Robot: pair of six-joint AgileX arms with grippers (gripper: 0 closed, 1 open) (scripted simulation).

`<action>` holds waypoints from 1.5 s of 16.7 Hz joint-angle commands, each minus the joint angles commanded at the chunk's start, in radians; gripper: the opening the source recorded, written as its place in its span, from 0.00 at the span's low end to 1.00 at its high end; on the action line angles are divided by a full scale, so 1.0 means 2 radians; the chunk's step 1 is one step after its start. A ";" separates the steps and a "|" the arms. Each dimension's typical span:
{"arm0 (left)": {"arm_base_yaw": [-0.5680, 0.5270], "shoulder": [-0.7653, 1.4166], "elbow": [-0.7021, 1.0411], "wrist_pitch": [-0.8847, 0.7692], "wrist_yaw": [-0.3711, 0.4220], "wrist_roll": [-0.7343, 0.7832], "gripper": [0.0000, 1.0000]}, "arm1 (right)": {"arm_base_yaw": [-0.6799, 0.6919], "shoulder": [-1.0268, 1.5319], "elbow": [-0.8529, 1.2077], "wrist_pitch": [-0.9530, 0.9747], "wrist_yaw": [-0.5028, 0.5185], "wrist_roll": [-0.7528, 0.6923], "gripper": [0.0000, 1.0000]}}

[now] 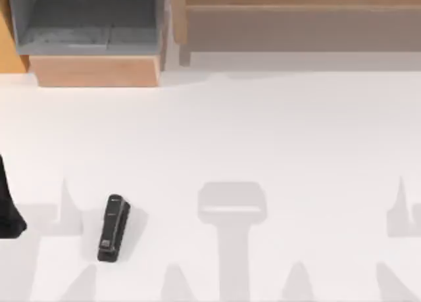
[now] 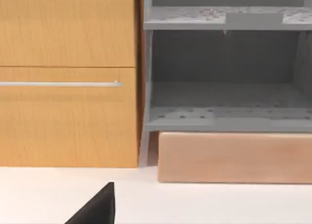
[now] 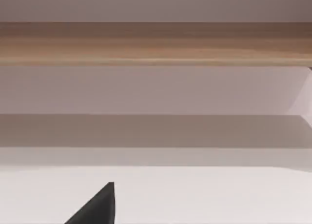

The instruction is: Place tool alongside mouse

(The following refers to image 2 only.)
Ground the wooden cupboard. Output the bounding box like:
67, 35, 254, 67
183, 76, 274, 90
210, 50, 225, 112
0, 0, 146, 169

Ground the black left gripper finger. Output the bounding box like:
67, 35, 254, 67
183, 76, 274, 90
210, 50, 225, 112
64, 182, 116, 224

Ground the wooden drawer front with handle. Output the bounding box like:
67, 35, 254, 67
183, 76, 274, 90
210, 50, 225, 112
0, 67, 139, 168

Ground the long metal handle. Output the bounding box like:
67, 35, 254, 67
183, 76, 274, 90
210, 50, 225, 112
0, 80, 124, 88

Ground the plain wooden drawer front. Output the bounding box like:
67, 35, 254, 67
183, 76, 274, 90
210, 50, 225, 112
0, 0, 137, 68

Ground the grey pierced shelf unit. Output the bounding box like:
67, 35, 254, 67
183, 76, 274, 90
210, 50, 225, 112
143, 0, 312, 166

